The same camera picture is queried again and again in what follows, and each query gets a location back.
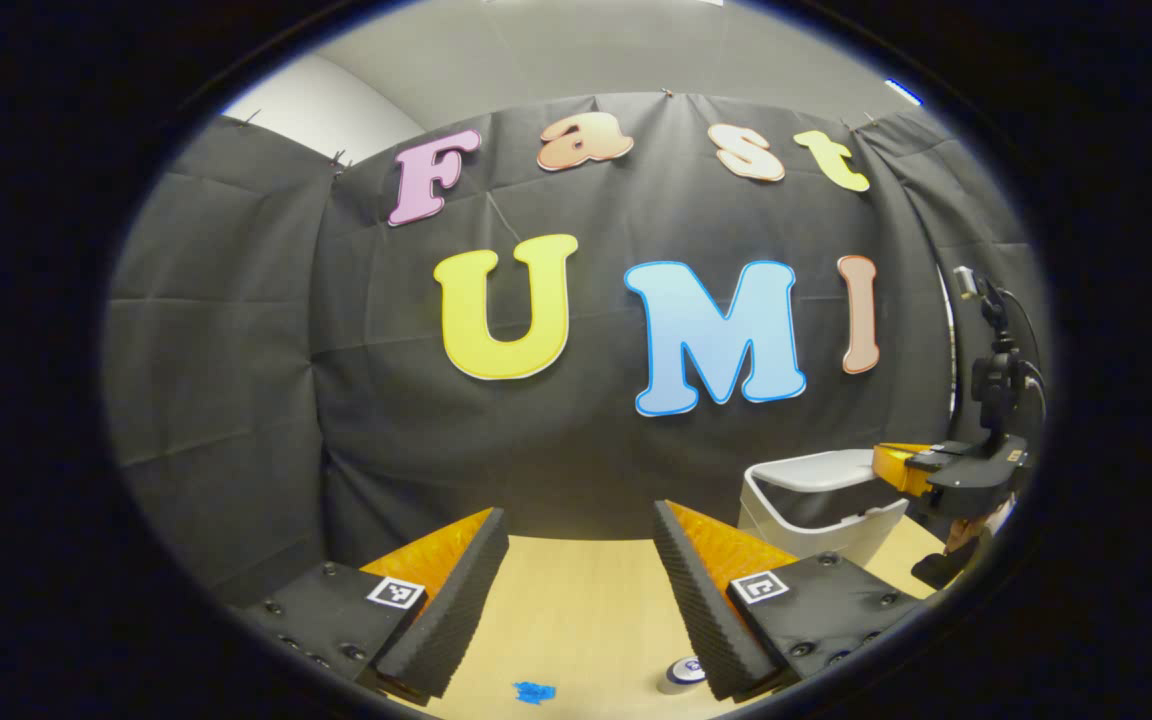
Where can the white desktop garbage bin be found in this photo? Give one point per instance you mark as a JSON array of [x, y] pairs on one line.
[[796, 535]]

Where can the blue paper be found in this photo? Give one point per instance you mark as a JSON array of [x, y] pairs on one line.
[[534, 692]]

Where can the black backdrop cloth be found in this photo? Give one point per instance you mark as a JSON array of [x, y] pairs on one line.
[[556, 440]]

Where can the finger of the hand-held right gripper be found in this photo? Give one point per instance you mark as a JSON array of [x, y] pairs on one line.
[[898, 468]]

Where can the blue pop can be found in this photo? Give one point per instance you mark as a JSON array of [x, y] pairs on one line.
[[681, 675]]

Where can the ceiling light strip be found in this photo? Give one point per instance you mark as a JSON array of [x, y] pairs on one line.
[[903, 92]]

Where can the light wooden desktop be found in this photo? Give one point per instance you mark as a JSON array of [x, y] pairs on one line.
[[586, 610]]

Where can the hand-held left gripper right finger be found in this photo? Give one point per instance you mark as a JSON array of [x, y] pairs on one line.
[[701, 622]]

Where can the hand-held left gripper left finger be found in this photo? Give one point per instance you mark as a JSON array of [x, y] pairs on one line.
[[456, 612]]

